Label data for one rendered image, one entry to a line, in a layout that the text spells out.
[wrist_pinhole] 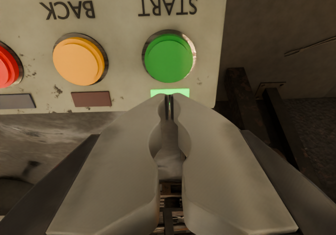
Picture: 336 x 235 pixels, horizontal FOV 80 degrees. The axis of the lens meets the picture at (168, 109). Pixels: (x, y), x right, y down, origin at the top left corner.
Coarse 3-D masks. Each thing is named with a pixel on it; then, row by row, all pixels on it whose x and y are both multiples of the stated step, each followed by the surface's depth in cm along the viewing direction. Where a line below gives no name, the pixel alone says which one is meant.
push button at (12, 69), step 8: (0, 48) 16; (0, 56) 16; (8, 56) 17; (0, 64) 16; (8, 64) 17; (16, 64) 17; (0, 72) 17; (8, 72) 17; (16, 72) 17; (0, 80) 17; (8, 80) 18
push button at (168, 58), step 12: (168, 36) 16; (156, 48) 16; (168, 48) 16; (180, 48) 16; (144, 60) 17; (156, 60) 16; (168, 60) 16; (180, 60) 16; (192, 60) 17; (156, 72) 17; (168, 72) 17; (180, 72) 17
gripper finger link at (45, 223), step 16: (80, 144) 8; (64, 160) 7; (80, 160) 7; (48, 176) 6; (64, 176) 6; (32, 192) 6; (48, 192) 6; (64, 192) 6; (16, 208) 6; (32, 208) 6; (48, 208) 6; (0, 224) 5; (16, 224) 5; (32, 224) 5; (48, 224) 5
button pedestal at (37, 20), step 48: (0, 0) 15; (48, 0) 15; (96, 0) 15; (144, 0) 15; (192, 0) 15; (48, 48) 17; (144, 48) 17; (192, 48) 17; (48, 96) 19; (144, 96) 19; (192, 96) 19
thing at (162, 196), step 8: (160, 184) 236; (168, 184) 234; (176, 184) 237; (160, 192) 264; (168, 192) 228; (176, 192) 265; (160, 200) 247; (168, 200) 231; (176, 200) 232; (176, 216) 225
